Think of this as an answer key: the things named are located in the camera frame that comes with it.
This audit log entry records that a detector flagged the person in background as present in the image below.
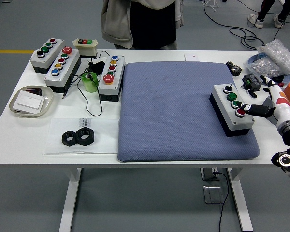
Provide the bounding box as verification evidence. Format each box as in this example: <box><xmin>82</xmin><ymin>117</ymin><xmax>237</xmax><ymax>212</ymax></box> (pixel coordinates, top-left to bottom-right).
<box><xmin>247</xmin><ymin>0</ymin><xmax>290</xmax><ymax>29</ymax></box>

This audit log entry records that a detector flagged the black hex nut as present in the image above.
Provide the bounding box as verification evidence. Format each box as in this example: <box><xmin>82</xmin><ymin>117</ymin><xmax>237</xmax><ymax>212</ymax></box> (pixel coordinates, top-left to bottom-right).
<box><xmin>61</xmin><ymin>130</ymin><xmax>78</xmax><ymax>146</ymax></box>
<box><xmin>76</xmin><ymin>127</ymin><xmax>95</xmax><ymax>145</ymax></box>

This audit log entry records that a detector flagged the white wall switch panel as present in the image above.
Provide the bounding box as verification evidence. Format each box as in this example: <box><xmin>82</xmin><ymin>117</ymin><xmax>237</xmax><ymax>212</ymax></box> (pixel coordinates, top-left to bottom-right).
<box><xmin>14</xmin><ymin>89</ymin><xmax>45</xmax><ymax>111</ymax></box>

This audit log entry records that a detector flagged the long five-button grey control box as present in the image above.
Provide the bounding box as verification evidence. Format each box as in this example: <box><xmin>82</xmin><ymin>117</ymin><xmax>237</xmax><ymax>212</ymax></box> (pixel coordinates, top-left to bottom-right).
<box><xmin>43</xmin><ymin>46</ymin><xmax>82</xmax><ymax>94</ymax></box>

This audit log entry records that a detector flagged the white shallow tray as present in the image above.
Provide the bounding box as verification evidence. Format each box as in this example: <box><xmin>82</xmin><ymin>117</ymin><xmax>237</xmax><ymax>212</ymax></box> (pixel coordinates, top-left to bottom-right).
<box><xmin>9</xmin><ymin>85</ymin><xmax>54</xmax><ymax>118</ymax></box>

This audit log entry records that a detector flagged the clear bag of silvery parts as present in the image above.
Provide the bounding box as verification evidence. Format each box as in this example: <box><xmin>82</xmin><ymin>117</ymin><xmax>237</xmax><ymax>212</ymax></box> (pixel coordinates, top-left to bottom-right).
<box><xmin>243</xmin><ymin>58</ymin><xmax>285</xmax><ymax>79</ymax></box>

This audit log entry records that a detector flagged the metal floor socket box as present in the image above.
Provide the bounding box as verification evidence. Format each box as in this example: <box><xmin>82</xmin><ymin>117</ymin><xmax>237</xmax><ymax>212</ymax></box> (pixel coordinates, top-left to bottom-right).
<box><xmin>203</xmin><ymin>185</ymin><xmax>224</xmax><ymax>205</ymax></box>

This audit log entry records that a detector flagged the white table leg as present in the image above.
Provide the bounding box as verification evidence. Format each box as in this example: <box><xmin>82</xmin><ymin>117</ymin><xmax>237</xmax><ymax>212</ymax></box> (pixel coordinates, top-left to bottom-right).
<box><xmin>59</xmin><ymin>167</ymin><xmax>82</xmax><ymax>232</ymax></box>
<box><xmin>227</xmin><ymin>167</ymin><xmax>254</xmax><ymax>232</ymax></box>

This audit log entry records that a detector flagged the grey box with black knob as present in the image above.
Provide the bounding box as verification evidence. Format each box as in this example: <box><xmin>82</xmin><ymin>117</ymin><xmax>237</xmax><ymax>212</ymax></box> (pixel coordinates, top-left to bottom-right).
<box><xmin>29</xmin><ymin>38</ymin><xmax>65</xmax><ymax>75</ymax></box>

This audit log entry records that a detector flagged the black floor cable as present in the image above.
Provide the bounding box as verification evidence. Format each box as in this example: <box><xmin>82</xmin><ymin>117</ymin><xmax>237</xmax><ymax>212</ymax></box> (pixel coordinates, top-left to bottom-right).
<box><xmin>203</xmin><ymin>0</ymin><xmax>290</xmax><ymax>50</ymax></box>

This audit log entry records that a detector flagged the clear printed plastic bag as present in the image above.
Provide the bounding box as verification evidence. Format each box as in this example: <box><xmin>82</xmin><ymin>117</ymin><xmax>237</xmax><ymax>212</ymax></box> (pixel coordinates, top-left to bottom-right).
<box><xmin>43</xmin><ymin>117</ymin><xmax>119</xmax><ymax>155</ymax></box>

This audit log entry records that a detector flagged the black power adapter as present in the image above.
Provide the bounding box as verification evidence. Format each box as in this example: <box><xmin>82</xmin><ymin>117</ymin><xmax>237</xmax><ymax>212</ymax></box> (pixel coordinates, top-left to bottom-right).
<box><xmin>87</xmin><ymin>60</ymin><xmax>106</xmax><ymax>75</ymax></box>

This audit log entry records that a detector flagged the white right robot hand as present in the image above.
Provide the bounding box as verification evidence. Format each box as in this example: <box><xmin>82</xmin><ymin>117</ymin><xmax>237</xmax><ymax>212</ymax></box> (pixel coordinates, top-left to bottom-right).
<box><xmin>240</xmin><ymin>75</ymin><xmax>290</xmax><ymax>126</ymax></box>

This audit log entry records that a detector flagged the grey under-table power box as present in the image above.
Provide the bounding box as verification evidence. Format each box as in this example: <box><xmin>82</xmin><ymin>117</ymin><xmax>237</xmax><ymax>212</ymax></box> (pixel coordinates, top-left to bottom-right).
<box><xmin>200</xmin><ymin>167</ymin><xmax>220</xmax><ymax>181</ymax></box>

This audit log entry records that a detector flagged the black metal gear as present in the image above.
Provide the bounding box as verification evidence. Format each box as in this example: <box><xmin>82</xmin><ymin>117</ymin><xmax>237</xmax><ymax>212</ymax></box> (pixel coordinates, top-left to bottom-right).
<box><xmin>226</xmin><ymin>61</ymin><xmax>242</xmax><ymax>77</ymax></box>

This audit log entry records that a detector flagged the five-button box with mushroom button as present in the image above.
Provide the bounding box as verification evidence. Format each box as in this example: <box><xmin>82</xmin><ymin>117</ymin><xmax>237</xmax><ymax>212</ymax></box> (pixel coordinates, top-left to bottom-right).
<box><xmin>98</xmin><ymin>54</ymin><xmax>126</xmax><ymax>102</ymax></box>

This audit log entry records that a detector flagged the bubble wrap bag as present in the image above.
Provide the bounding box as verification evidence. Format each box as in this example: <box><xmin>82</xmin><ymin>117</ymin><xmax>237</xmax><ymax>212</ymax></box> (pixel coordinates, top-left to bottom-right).
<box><xmin>257</xmin><ymin>38</ymin><xmax>290</xmax><ymax>73</ymax></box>

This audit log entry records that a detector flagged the black power cable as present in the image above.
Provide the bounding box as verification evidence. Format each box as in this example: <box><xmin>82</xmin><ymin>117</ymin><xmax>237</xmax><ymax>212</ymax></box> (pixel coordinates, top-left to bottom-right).
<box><xmin>214</xmin><ymin>171</ymin><xmax>230</xmax><ymax>232</ymax></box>

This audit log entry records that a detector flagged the blue-grey padded mat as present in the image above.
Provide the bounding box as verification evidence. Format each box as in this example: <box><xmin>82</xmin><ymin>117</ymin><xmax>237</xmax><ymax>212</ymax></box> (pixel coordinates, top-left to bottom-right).
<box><xmin>117</xmin><ymin>61</ymin><xmax>261</xmax><ymax>163</ymax></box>

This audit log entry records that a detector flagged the thin black cord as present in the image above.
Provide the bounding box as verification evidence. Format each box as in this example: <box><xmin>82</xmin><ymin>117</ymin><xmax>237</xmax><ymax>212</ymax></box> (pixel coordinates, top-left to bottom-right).
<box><xmin>62</xmin><ymin>50</ymin><xmax>109</xmax><ymax>116</ymax></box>

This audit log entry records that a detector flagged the black module with green terminal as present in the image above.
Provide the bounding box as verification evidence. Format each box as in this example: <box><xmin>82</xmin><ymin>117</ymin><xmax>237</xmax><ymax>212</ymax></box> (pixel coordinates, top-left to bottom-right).
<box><xmin>241</xmin><ymin>74</ymin><xmax>263</xmax><ymax>92</ymax></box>

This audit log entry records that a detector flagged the four-button grey control box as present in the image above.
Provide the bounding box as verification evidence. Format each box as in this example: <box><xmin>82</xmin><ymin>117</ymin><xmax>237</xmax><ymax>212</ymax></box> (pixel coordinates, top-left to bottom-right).
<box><xmin>209</xmin><ymin>83</ymin><xmax>255</xmax><ymax>138</ymax></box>

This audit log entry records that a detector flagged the green tape roll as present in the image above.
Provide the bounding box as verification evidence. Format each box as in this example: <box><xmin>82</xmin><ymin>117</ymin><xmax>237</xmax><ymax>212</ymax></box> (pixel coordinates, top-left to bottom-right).
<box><xmin>81</xmin><ymin>72</ymin><xmax>99</xmax><ymax>93</ymax></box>

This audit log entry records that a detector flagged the dark brown small item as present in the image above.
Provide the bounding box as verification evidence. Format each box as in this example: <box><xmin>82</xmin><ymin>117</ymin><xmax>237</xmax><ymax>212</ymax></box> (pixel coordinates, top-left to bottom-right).
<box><xmin>25</xmin><ymin>88</ymin><xmax>43</xmax><ymax>96</ymax></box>

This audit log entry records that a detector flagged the cream switch box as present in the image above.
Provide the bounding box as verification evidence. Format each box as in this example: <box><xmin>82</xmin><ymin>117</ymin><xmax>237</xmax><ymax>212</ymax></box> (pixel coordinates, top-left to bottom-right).
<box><xmin>72</xmin><ymin>38</ymin><xmax>99</xmax><ymax>58</ymax></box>

